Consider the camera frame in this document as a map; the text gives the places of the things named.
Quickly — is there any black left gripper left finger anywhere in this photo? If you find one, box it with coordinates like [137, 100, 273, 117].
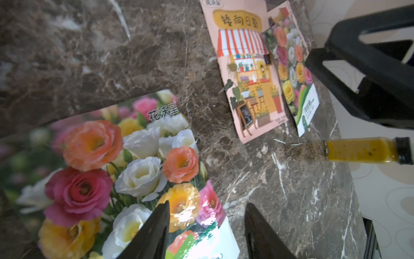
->
[117, 201, 170, 259]

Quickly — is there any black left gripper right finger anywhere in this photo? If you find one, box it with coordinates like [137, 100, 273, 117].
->
[244, 203, 296, 259]

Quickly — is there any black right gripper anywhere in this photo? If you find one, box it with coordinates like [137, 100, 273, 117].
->
[306, 5, 414, 130]

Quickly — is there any flower seed packet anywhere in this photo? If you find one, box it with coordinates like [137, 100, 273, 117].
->
[262, 1, 320, 136]
[1, 90, 240, 259]

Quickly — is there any orange striped seed packet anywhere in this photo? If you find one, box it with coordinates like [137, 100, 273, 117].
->
[200, 0, 286, 144]

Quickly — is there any yellow bottle black cap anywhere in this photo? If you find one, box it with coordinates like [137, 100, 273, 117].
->
[325, 137, 414, 165]

